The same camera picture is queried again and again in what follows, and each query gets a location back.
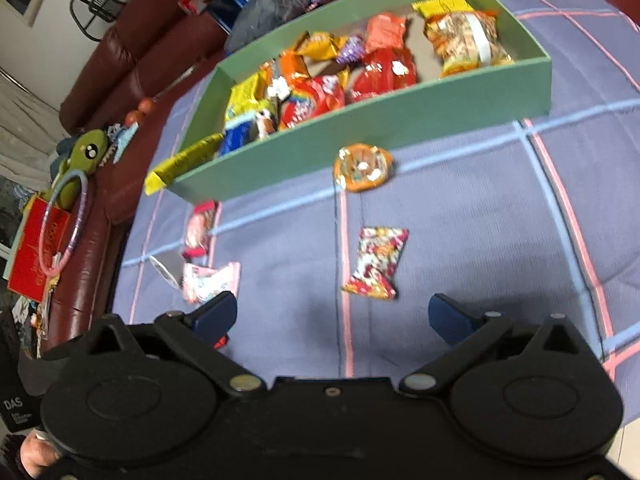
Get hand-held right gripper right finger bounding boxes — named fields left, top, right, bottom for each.
left=399, top=294, right=597, bottom=395

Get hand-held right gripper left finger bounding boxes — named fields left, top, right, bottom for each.
left=85, top=291, right=267, bottom=397

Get pink snack packet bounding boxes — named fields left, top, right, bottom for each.
left=181, top=261, right=242, bottom=306

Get blue and white snack packet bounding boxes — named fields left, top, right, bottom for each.
left=219, top=114, right=257, bottom=157

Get green cardboard box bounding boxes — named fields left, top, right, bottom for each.
left=167, top=0, right=553, bottom=203

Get red rainbow candy packet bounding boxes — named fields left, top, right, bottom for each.
left=277, top=75, right=347, bottom=132

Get red foil snack packet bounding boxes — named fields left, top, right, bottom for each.
left=349, top=49, right=419, bottom=104

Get clear nut mix packet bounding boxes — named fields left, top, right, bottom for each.
left=424, top=10, right=516, bottom=79

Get purple candy packet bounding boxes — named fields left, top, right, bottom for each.
left=336, top=35, right=367, bottom=64

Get orange-red snack packet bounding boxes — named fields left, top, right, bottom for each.
left=364, top=12, right=409, bottom=54

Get yellow crinkled snack packet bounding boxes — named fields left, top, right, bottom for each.
left=412, top=0, right=474, bottom=19

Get person's left hand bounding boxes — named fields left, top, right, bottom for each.
left=0, top=430, right=63, bottom=480

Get clear plastic wrapper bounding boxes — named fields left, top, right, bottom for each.
left=149, top=254, right=182, bottom=289

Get blue plaid blanket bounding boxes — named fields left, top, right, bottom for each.
left=112, top=0, right=640, bottom=411

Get red and pink candy packet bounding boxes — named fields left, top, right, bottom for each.
left=181, top=201, right=221, bottom=261

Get floral candy packet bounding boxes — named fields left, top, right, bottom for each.
left=342, top=226, right=410, bottom=301

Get red book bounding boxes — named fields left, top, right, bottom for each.
left=5, top=195, right=73, bottom=303

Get long yellow snack packet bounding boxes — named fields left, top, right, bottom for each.
left=144, top=132, right=227, bottom=197

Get pink and purple hoop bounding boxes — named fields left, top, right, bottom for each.
left=41, top=170, right=91, bottom=277

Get round pretzel packet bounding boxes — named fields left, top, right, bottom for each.
left=333, top=143, right=394, bottom=194

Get green turtle plush toy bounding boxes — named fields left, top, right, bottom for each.
left=50, top=129, right=108, bottom=208

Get orange wooden beads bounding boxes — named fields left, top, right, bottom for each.
left=125, top=99, right=156, bottom=127

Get flat yellow snack packet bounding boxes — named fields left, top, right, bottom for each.
left=224, top=72, right=271, bottom=126

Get orange snack packet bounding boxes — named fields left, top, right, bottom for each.
left=271, top=50, right=312, bottom=92

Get dark red leather sofa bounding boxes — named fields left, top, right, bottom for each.
left=42, top=0, right=261, bottom=358

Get gold yellow candy packet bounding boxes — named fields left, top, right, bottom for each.
left=294, top=31, right=349, bottom=62

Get grey cushion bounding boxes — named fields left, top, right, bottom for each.
left=224, top=0, right=331, bottom=55

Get black wire chair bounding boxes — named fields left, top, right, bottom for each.
left=69, top=0, right=137, bottom=42

